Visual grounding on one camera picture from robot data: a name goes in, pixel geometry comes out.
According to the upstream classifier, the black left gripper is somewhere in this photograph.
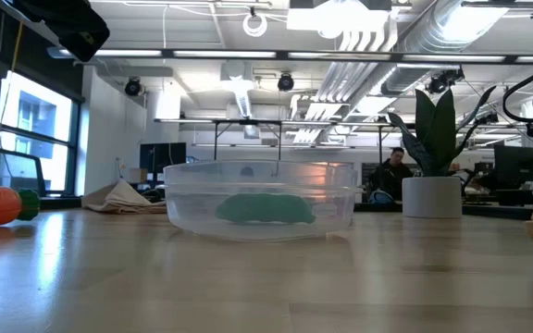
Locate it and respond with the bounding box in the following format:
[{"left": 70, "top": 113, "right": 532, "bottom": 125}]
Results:
[{"left": 11, "top": 0, "right": 105, "bottom": 45}]

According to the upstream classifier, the clear plastic tupperware container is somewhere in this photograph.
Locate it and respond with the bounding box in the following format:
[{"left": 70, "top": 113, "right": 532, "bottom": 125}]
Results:
[{"left": 163, "top": 159, "right": 366, "bottom": 243}]

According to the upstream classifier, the green toy pea pod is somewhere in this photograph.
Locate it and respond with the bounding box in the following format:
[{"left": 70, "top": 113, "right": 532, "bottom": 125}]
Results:
[{"left": 215, "top": 192, "right": 317, "bottom": 226}]

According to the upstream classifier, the black ceiling spot lamp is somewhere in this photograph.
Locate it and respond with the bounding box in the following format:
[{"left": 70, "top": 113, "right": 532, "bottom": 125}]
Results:
[
  {"left": 276, "top": 71, "right": 296, "bottom": 93},
  {"left": 123, "top": 77, "right": 144, "bottom": 98}
]

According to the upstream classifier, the black office chair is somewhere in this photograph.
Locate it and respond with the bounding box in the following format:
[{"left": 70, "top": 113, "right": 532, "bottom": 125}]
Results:
[{"left": 0, "top": 144, "right": 46, "bottom": 198}]

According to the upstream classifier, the long ceiling light bar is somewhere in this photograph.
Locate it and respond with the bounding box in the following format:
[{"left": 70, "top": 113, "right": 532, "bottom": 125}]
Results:
[{"left": 46, "top": 45, "right": 533, "bottom": 65}]

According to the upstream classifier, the black computer monitor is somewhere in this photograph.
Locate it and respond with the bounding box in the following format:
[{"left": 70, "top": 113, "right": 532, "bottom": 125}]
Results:
[
  {"left": 493, "top": 144, "right": 533, "bottom": 191},
  {"left": 138, "top": 142, "right": 188, "bottom": 176}
]

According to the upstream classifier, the beige folded cloth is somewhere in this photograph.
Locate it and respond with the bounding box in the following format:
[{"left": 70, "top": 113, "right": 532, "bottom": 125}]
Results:
[{"left": 81, "top": 179, "right": 168, "bottom": 216}]

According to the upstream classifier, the person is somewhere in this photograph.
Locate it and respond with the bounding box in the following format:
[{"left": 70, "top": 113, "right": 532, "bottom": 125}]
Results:
[{"left": 368, "top": 146, "right": 415, "bottom": 201}]

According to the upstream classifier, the blue round object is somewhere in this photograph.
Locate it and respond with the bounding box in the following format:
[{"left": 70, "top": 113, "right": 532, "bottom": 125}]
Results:
[{"left": 367, "top": 189, "right": 395, "bottom": 206}]

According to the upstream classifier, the black ceiling lamp cluster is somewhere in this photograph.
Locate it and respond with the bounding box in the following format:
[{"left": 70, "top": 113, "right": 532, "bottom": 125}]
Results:
[{"left": 426, "top": 68, "right": 465, "bottom": 95}]

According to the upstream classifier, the green snake plant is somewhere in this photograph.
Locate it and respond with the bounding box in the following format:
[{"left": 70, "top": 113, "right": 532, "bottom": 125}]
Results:
[{"left": 386, "top": 85, "right": 499, "bottom": 179}]

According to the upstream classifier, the white plant pot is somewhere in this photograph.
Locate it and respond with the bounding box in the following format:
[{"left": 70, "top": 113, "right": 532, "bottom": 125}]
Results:
[{"left": 401, "top": 175, "right": 464, "bottom": 220}]

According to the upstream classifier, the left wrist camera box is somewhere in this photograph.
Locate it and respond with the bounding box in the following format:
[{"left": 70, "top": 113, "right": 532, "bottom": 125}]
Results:
[{"left": 65, "top": 18, "right": 111, "bottom": 64}]

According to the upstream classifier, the white coiled ceiling cable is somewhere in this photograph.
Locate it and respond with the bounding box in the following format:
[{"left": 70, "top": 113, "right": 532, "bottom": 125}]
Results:
[{"left": 242, "top": 10, "right": 269, "bottom": 39}]

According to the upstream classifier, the black frame desk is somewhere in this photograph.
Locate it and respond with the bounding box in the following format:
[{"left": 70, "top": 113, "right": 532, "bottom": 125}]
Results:
[{"left": 212, "top": 118, "right": 282, "bottom": 162}]

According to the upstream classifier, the silver ceiling duct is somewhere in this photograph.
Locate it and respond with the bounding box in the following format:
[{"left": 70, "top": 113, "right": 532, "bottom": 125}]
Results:
[{"left": 379, "top": 0, "right": 533, "bottom": 97}]

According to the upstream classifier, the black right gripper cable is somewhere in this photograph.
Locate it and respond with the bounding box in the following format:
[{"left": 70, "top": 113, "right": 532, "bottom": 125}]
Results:
[{"left": 502, "top": 58, "right": 533, "bottom": 124}]

